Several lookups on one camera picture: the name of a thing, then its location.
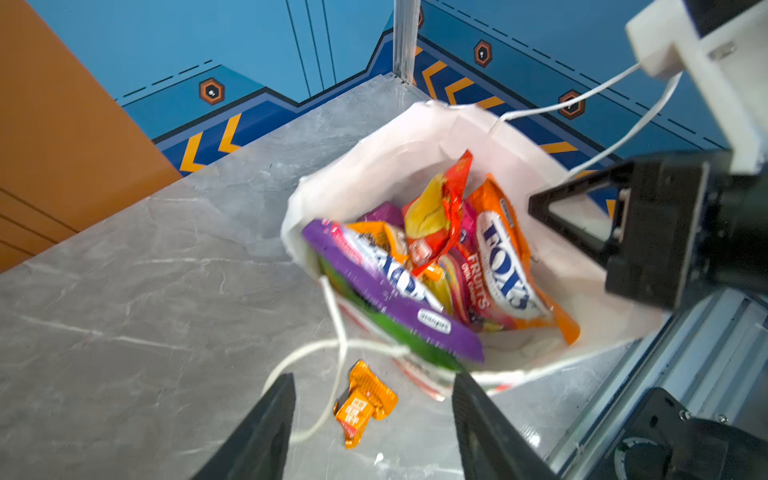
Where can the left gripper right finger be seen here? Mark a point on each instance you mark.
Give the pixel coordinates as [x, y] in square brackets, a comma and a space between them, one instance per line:
[489, 445]

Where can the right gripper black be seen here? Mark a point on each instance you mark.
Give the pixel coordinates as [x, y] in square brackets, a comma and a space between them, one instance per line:
[688, 226]

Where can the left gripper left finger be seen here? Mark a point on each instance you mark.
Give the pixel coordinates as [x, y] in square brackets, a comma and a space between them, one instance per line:
[258, 447]

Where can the orange Fox's fruits candy bag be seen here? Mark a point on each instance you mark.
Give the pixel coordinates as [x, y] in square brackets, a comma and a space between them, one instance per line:
[492, 286]

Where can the red small snack packet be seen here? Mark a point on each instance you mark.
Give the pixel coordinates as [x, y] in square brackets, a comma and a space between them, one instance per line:
[432, 221]

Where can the orange small candy packet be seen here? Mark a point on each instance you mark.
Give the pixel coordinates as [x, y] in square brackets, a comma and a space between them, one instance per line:
[368, 398]

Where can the purple grape candy bag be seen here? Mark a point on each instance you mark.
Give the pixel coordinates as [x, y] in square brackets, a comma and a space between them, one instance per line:
[385, 212]

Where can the white floral paper bag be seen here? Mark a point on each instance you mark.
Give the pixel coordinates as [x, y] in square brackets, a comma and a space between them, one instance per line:
[391, 164]

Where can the purple white snack packet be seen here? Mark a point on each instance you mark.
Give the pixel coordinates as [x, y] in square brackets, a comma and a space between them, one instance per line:
[390, 289]

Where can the green Lay's chips bag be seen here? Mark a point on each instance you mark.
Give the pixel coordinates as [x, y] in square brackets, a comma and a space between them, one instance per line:
[393, 329]

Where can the clear orange cracker packet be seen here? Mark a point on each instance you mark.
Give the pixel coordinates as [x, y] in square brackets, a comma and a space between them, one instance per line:
[390, 238]

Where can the aluminium front rail frame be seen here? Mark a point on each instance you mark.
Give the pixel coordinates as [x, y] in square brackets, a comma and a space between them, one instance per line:
[712, 359]

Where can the right aluminium corner post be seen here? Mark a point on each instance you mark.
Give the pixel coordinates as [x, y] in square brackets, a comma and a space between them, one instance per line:
[405, 31]

